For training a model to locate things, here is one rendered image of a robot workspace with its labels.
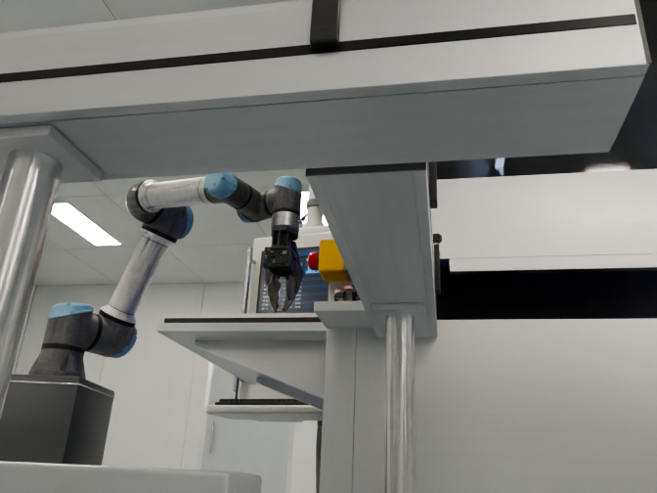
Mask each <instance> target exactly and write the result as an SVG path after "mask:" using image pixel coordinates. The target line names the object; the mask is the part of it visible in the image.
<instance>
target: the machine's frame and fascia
mask: <svg viewBox="0 0 657 493"><path fill-rule="evenodd" d="M437 199H438V207H437V208H431V218H432V235H433V234H440V235H441V236H442V242H441V243H440V244H439V249H440V262H450V275H457V274H507V273H557V272H607V271H657V169H641V170H621V171H600V172H581V173H561V174H541V175H521V176H502V177H481V178H461V179H442V180H437Z"/></svg>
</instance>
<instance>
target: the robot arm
mask: <svg viewBox="0 0 657 493"><path fill-rule="evenodd" d="M274 187H275V189H272V190H269V191H265V192H259V191H257V190H256V189H254V188H253V187H251V186H250V185H248V184H246V183H245V182H243V181H242V180H241V179H240V178H238V177H236V176H235V175H234V174H233V173H217V174H207V175H206V177H198V178H191V179H182V180H174V181H166V182H157V181H154V180H146V181H141V182H138V183H136V184H135V185H133V186H132V187H131V188H130V189H129V191H128V193H127V196H126V206H127V208H128V211H129V212H130V214H131V215H132V216H133V217H134V218H136V219H137V220H139V221H141V222H143V225H142V227H141V230H142V233H143V237H142V239H141V240H140V242H139V244H138V246H137V248H136V250H135V252H134V254H133V256H132V258H131V260H130V262H129V264H128V266H127V268H126V270H125V272H124V274H123V276H122V278H121V280H120V282H119V284H118V286H117V288H116V290H115V292H114V294H113V296H112V298H111V300H110V302H109V304H108V305H106V306H103V307H101V309H100V311H99V313H98V314H95V313H93V311H94V307H93V306H92V305H90V304H85V303H76V302H65V303H58V304H55V305H54V306H53V307H52V308H51V311H50V314H49V317H48V322H47V326H46V331H45V335H44V338H43V343H42V347H41V351H40V354H39V356H38V357H37V359H36V360H35V362H34V364H33V365H32V367H31V369H30V370H29V372H28V374H29V375H44V376H69V377H81V378H84V379H85V380H86V375H85V368H84V360H83V358H84V352H90V353H94V354H98V355H102V356H104V357H111V358H120V357H121V356H124V355H126V354H127V353H128V352H129V351H130V350H131V349H132V347H133V346H134V344H135V342H136V339H137V336H136V334H137V329H136V327H135V325H136V319H135V313H136V311H137V309H138V307H139V305H140V303H141V301H142V299H143V297H144V295H145V293H146V291H147V289H148V287H149V285H150V283H151V281H152V279H153V276H154V274H155V272H156V270H157V268H158V266H159V264H160V262H161V260H162V258H163V256H164V254H165V253H166V251H167V249H168V247H170V246H173V245H175V244H176V242H177V240H180V239H184V238H185V237H186V236H187V235H188V234H189V233H190V231H191V229H192V227H193V223H194V215H193V211H192V209H191V208H190V205H201V204H213V203H226V204H228V205H229V206H231V207H233V208H234V209H236V210H237V214H238V217H239V218H240V219H241V221H242V222H244V223H252V222H260V221H262V220H265V219H269V218H272V223H271V230H272V234H271V236H272V245H271V246H265V250H264V260H263V267H264V268H265V269H267V267H268V271H267V273H266V275H265V282H266V285H267V293H268V295H269V300H270V303H271V306H272V308H273V309H274V311H275V312H277V308H279V304H278V299H279V289H280V288H281V283H280V281H278V280H277V279H276V276H277V278H278V279H279V278H280V277H286V281H285V290H286V294H285V304H284V312H286V311H287V310H288V308H289V307H290V305H291V304H292V302H293V301H294V299H295V296H296V294H297V292H298V290H299V287H300V285H301V282H302V278H303V275H304V274H303V270H302V266H301V261H300V257H299V253H298V249H297V245H296V242H294V241H296V240H297V239H298V232H299V223H302V220H300V211H301V198H302V184H301V182H300V181H299V180H298V179H297V178H295V177H291V176H282V177H279V178H278V179H277V180H276V183H275V185H274ZM266 255H267V256H266ZM265 256H266V263H265Z"/></svg>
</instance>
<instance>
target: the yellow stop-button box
mask: <svg viewBox="0 0 657 493"><path fill-rule="evenodd" d="M318 270H319V272H320V273H321V275H322V277H323V279H324V280H325V282H347V281H349V282H352V279H351V277H350V275H349V273H348V270H347V268H346V266H345V264H344V261H343V259H342V257H341V255H340V252H339V250H338V248H337V245H336V243H335V241H334V240H320V254H319V267H318Z"/></svg>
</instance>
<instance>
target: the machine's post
mask: <svg viewBox="0 0 657 493"><path fill-rule="evenodd" d="M345 285H353V286H354V284H353V282H349V281H347V282H329V284H328V301H334V296H335V289H344V286H345ZM354 289H355V286H354ZM356 344H357V329H327V345H326V365H325V386H324V407H323V426H322V447H321V467H320V488H319V493H352V485H353V450H354V415H355V379H356Z"/></svg>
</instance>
